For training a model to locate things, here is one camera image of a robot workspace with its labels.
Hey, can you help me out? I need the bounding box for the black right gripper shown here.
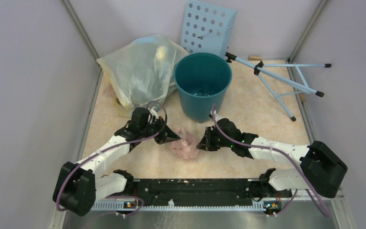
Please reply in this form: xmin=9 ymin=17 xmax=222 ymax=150
xmin=197 ymin=126 xmax=233 ymax=151

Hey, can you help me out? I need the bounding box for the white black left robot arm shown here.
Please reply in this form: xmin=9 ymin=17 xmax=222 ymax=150
xmin=52 ymin=107 xmax=181 ymax=216

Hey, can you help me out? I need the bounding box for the aluminium frame rail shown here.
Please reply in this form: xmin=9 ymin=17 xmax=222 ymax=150
xmin=49 ymin=0 xmax=103 ymax=229

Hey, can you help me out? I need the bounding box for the white toothed cable strip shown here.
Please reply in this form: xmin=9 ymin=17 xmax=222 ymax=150
xmin=91 ymin=199 xmax=266 ymax=212

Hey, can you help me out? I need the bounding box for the teal plastic trash bin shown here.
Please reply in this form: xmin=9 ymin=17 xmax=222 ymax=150
xmin=173 ymin=52 xmax=233 ymax=123

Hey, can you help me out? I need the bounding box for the large translucent filled bag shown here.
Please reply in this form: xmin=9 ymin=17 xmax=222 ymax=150
xmin=96 ymin=35 xmax=188 ymax=117

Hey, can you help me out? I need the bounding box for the light blue folding tripod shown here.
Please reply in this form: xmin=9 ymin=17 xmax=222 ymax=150
xmin=225 ymin=52 xmax=332 ymax=122

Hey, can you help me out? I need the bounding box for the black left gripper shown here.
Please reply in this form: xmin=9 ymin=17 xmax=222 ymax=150
xmin=140 ymin=116 xmax=180 ymax=145

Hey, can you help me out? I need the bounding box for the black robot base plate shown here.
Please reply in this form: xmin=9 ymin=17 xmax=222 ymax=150
xmin=118 ymin=171 xmax=293 ymax=207

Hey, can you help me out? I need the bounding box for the pink plastic trash bag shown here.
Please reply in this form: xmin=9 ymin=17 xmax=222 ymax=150
xmin=170 ymin=126 xmax=200 ymax=159

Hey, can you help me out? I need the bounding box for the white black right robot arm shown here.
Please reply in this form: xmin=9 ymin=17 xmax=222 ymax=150
xmin=196 ymin=118 xmax=348 ymax=198

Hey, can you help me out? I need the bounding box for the light blue perforated panel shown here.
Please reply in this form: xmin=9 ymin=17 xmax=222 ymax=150
xmin=181 ymin=0 xmax=237 ymax=58

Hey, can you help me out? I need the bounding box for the small wooden block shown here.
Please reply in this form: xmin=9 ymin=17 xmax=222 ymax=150
xmin=248 ymin=56 xmax=263 ymax=61

